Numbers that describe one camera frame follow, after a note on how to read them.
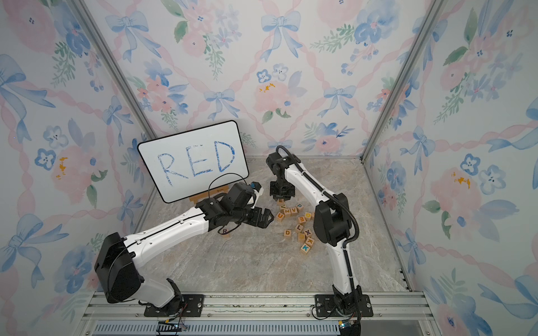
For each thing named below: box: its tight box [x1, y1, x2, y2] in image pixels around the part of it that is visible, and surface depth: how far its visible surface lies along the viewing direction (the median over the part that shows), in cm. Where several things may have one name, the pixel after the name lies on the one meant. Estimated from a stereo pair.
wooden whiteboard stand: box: [189, 184, 230, 204], surface depth 102 cm
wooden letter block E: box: [277, 198, 287, 210], surface depth 91 cm
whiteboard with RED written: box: [137, 119, 250, 204], surface depth 93 cm
